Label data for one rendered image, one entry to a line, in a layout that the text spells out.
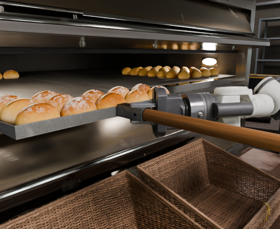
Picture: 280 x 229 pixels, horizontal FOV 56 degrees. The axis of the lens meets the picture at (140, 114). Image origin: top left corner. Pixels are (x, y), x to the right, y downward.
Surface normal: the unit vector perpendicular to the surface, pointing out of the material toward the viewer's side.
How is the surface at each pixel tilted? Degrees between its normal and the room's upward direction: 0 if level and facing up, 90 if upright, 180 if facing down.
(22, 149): 70
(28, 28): 82
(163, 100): 90
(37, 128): 91
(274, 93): 65
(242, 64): 90
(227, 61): 90
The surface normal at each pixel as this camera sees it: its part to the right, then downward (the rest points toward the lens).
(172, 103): 0.21, 0.22
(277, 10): -0.69, 0.16
